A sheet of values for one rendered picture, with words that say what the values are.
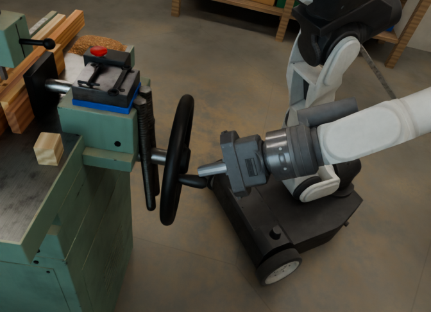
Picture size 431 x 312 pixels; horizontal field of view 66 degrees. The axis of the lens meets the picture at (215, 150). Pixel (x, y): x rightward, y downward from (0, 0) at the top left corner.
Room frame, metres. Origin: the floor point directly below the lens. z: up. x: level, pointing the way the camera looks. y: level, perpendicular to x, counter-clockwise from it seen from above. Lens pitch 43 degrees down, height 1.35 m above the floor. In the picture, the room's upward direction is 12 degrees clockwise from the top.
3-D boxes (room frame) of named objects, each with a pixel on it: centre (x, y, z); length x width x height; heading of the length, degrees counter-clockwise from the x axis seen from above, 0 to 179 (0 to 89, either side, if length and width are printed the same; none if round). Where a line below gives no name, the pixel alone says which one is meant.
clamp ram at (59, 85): (0.50, 0.32, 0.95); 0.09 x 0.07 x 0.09; 3
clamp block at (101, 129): (0.51, 0.22, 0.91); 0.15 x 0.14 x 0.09; 3
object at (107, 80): (0.51, 0.22, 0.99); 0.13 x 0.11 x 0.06; 3
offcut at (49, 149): (0.37, 0.27, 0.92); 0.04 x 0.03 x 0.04; 11
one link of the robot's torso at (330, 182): (1.08, -0.44, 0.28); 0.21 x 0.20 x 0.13; 123
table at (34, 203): (0.50, 0.31, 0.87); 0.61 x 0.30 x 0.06; 3
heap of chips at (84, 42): (0.75, 0.34, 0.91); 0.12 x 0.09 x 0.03; 93
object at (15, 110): (0.49, 0.36, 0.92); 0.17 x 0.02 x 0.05; 3
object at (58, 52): (0.53, 0.38, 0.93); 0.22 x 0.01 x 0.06; 3
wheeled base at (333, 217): (1.06, -0.41, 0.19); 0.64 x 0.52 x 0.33; 123
